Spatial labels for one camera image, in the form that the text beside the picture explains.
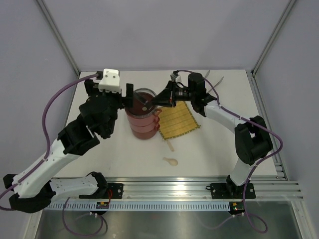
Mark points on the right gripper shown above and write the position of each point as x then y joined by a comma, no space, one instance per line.
167,97

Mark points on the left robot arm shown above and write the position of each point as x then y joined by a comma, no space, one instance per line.
36,188

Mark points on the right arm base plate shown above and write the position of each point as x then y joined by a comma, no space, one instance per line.
219,191

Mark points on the white slotted cable duct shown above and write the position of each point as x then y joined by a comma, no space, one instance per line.
148,206

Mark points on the aluminium rail frame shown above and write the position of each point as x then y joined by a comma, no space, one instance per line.
192,189

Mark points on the beige spoon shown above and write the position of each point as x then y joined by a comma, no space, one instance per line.
171,161

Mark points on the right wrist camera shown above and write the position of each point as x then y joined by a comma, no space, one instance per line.
175,77

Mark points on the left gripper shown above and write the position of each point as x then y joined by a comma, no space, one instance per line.
124,102

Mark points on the red steel bowl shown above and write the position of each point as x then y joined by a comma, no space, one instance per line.
145,128
145,135
142,120

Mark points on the bamboo woven tray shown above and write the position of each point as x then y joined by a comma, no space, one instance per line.
177,121

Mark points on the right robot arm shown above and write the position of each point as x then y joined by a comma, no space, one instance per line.
252,138

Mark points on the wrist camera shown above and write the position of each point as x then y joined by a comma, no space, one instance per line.
175,77
110,81

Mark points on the metal tongs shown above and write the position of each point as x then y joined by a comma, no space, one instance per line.
213,78

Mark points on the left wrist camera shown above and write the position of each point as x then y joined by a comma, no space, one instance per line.
110,81

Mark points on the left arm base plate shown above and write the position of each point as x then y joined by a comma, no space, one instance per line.
114,190

